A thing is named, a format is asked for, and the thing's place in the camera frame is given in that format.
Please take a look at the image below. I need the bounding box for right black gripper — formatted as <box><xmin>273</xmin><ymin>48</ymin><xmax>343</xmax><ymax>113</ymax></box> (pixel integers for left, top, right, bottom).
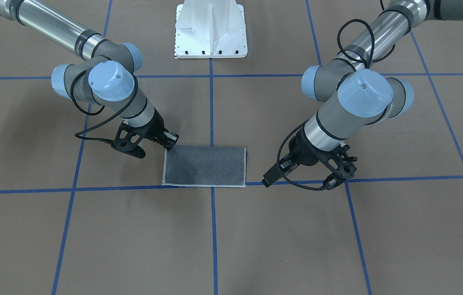
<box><xmin>141</xmin><ymin>110</ymin><xmax>180</xmax><ymax>151</ymax></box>

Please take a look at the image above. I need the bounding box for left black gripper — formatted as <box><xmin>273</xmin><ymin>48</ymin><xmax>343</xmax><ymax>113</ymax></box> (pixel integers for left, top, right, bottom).
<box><xmin>262</xmin><ymin>131</ymin><xmax>357</xmax><ymax>190</ymax></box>

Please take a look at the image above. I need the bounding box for pink and grey towel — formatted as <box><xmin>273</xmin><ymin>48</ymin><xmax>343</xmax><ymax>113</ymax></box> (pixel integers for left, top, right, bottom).
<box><xmin>162</xmin><ymin>145</ymin><xmax>246</xmax><ymax>187</ymax></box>

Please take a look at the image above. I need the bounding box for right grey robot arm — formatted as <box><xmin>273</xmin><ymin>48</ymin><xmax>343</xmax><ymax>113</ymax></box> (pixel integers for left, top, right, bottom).
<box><xmin>0</xmin><ymin>0</ymin><xmax>179</xmax><ymax>159</ymax></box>

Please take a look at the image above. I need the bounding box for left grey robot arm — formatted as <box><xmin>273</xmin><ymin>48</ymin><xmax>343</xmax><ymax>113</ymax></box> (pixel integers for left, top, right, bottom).
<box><xmin>262</xmin><ymin>0</ymin><xmax>463</xmax><ymax>191</ymax></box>

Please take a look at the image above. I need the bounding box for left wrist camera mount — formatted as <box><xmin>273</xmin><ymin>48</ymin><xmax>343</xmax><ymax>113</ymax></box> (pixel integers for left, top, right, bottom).
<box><xmin>326</xmin><ymin>143</ymin><xmax>358</xmax><ymax>182</ymax></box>

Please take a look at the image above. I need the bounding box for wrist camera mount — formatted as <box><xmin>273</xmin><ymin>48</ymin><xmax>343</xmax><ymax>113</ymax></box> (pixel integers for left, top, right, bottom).
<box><xmin>326</xmin><ymin>143</ymin><xmax>358</xmax><ymax>182</ymax></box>
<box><xmin>111</xmin><ymin>123</ymin><xmax>146</xmax><ymax>159</ymax></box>

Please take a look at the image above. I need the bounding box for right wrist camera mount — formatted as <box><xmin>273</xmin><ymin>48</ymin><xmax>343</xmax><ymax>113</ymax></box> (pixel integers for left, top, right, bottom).
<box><xmin>111</xmin><ymin>123</ymin><xmax>146</xmax><ymax>159</ymax></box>

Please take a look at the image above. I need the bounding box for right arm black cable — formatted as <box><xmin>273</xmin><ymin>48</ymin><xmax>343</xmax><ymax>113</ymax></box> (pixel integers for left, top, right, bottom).
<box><xmin>69</xmin><ymin>70</ymin><xmax>138</xmax><ymax>144</ymax></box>

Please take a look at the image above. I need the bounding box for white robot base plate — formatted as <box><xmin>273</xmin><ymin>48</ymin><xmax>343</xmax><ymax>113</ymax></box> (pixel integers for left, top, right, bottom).
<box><xmin>174</xmin><ymin>0</ymin><xmax>248</xmax><ymax>59</ymax></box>

